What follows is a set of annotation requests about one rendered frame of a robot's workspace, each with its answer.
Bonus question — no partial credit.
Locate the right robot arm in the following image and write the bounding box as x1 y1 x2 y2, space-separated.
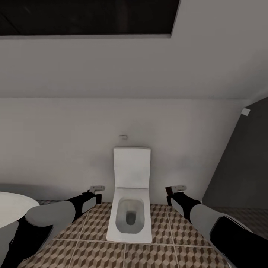
167 185 268 268

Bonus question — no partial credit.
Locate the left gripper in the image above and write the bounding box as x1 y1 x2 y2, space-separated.
94 194 102 204

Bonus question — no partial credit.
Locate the mousetrap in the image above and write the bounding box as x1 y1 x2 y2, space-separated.
165 187 173 196

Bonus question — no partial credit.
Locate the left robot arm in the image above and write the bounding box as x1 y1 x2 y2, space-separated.
0 185 105 268

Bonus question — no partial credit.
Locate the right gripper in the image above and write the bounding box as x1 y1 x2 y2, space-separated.
167 195 173 206

